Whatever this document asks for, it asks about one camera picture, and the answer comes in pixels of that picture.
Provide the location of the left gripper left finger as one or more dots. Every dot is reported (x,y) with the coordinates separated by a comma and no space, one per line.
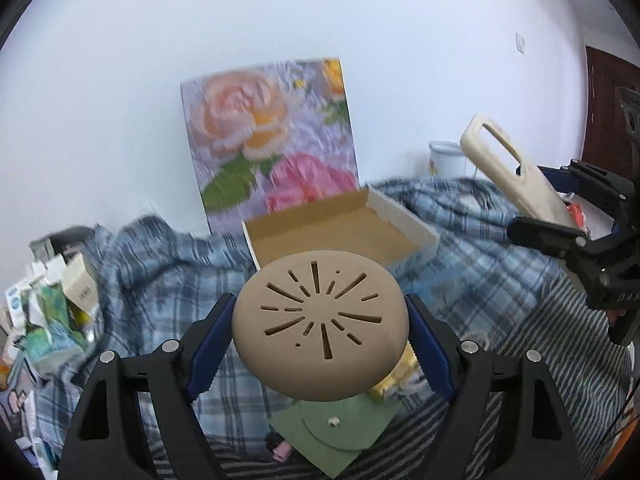
(106,439)

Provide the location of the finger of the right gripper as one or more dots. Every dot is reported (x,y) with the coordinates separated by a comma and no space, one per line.
(554,240)
(575,179)

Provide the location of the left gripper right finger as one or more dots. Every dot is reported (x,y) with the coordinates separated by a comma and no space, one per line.
(533,440)

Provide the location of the beige phone case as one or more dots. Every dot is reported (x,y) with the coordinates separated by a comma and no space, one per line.
(529,191)

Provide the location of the gold blue cigarette pack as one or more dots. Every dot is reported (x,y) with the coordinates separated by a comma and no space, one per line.
(405,379)

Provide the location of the black hair ties pink card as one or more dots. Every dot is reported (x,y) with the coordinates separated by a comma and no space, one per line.
(279,448)

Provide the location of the green snap pouch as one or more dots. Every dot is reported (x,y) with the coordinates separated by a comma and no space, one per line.
(331,435)

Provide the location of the tan round vented pad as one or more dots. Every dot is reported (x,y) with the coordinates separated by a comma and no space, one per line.
(320,326)

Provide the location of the dark wooden door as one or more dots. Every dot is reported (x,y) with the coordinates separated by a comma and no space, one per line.
(607,143)

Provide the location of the black white striped cloth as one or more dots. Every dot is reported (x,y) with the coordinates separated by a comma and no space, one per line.
(539,346)

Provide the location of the cartoon print bag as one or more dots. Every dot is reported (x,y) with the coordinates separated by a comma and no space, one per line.
(22,380)

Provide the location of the white enamel mug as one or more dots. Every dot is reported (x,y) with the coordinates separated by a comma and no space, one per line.
(447,160)

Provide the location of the pile of small boxes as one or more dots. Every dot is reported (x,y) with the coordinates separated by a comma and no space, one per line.
(49,316)

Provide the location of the blue plaid shirt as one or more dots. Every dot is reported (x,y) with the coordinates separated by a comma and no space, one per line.
(154,282)

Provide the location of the cardboard box with floral lid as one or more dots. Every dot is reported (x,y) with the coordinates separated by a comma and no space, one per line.
(267,138)

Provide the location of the white wall switch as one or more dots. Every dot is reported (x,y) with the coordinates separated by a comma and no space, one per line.
(520,43)

